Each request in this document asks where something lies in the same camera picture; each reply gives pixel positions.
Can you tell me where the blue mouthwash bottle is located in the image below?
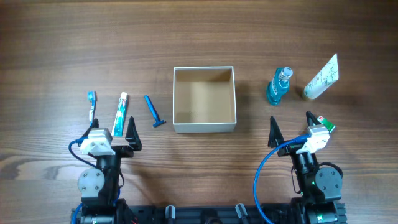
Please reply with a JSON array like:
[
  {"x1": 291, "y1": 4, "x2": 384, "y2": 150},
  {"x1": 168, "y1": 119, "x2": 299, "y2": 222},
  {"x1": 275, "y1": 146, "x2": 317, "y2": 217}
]
[{"x1": 266, "y1": 67, "x2": 293, "y2": 105}]

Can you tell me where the blue cable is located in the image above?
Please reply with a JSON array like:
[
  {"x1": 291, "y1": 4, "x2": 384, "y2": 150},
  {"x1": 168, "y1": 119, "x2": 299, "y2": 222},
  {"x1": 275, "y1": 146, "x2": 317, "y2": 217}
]
[
  {"x1": 68, "y1": 136, "x2": 97, "y2": 169},
  {"x1": 252, "y1": 134, "x2": 311, "y2": 224}
]

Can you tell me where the blue white toothbrush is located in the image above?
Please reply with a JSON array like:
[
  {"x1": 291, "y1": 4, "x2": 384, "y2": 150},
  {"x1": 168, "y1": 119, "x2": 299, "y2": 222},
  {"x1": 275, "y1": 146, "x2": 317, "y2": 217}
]
[{"x1": 88, "y1": 90, "x2": 96, "y2": 126}]

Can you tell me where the blue disposable razor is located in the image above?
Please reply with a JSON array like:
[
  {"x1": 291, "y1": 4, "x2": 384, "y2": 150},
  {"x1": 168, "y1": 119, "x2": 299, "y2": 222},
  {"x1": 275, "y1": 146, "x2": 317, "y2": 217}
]
[{"x1": 144, "y1": 95, "x2": 166, "y2": 128}]

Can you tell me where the toothpaste tube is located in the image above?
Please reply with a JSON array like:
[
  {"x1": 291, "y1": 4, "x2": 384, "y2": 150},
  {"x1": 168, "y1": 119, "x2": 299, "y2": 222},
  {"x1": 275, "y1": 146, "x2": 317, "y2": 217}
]
[{"x1": 112, "y1": 92, "x2": 127, "y2": 137}]

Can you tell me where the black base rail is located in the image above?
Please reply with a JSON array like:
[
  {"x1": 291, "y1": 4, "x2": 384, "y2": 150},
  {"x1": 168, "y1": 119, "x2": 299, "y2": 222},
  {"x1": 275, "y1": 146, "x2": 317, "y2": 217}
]
[{"x1": 71, "y1": 203, "x2": 348, "y2": 224}]

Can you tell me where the left blue cable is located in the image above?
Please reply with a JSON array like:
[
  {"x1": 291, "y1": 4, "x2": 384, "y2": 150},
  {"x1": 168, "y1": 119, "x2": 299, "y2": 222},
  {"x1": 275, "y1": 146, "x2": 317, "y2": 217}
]
[{"x1": 68, "y1": 136, "x2": 97, "y2": 169}]

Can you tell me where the right blue cable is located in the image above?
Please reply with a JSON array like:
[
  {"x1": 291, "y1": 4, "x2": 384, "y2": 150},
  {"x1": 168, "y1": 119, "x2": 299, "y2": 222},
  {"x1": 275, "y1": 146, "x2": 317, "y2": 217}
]
[{"x1": 252, "y1": 134, "x2": 311, "y2": 224}]

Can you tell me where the white open cardboard box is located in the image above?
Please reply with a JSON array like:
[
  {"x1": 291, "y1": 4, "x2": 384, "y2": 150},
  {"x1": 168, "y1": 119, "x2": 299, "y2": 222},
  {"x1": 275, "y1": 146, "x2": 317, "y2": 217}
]
[{"x1": 173, "y1": 66, "x2": 237, "y2": 134}]

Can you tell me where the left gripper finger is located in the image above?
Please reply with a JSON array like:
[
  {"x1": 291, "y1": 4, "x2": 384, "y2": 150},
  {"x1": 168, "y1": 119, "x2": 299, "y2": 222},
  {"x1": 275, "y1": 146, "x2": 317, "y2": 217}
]
[
  {"x1": 125, "y1": 116, "x2": 142, "y2": 151},
  {"x1": 90, "y1": 118, "x2": 99, "y2": 129}
]

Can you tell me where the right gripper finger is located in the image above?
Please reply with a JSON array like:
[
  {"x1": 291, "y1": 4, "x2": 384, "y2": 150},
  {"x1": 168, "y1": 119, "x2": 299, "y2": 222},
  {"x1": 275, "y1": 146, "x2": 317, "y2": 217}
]
[
  {"x1": 306, "y1": 111, "x2": 318, "y2": 126},
  {"x1": 268, "y1": 116, "x2": 284, "y2": 148}
]

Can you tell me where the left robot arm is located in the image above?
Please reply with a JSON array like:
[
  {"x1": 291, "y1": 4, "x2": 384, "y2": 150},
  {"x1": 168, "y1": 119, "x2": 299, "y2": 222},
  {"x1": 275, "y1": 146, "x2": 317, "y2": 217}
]
[{"x1": 70, "y1": 117, "x2": 142, "y2": 224}]

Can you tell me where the white lotion tube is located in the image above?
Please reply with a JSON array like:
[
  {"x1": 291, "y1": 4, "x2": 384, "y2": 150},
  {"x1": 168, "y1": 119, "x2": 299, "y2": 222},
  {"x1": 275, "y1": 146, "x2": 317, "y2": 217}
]
[{"x1": 303, "y1": 54, "x2": 339, "y2": 100}]

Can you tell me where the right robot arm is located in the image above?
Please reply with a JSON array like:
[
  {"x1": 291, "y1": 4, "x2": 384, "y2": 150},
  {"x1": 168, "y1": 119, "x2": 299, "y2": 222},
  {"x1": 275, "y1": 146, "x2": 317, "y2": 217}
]
[{"x1": 261, "y1": 111, "x2": 348, "y2": 224}]

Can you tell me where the green white small box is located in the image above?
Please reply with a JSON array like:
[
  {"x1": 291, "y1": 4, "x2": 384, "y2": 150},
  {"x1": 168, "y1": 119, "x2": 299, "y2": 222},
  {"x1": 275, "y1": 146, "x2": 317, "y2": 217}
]
[{"x1": 317, "y1": 116, "x2": 336, "y2": 133}]

